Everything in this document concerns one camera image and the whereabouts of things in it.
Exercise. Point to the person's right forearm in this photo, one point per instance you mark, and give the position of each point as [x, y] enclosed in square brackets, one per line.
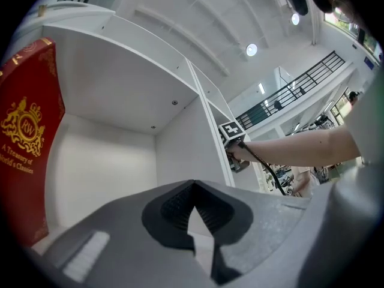
[306, 147]

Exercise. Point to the small wooden object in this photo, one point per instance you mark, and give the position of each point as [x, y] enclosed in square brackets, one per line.
[42, 10]

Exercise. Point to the red book with gold crest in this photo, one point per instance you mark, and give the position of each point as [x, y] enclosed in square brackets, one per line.
[27, 130]

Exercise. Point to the round ceiling light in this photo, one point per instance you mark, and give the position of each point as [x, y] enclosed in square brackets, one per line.
[251, 49]
[295, 19]

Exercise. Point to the person's right hand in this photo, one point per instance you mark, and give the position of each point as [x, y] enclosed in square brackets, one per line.
[241, 152]

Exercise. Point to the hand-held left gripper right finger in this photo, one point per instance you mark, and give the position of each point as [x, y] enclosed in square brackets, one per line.
[261, 226]

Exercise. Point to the white shelf unit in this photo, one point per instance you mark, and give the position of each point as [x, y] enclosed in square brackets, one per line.
[120, 85]

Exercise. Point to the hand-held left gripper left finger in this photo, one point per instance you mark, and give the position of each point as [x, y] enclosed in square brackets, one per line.
[120, 244]

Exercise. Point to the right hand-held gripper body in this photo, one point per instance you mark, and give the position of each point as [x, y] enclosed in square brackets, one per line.
[231, 130]

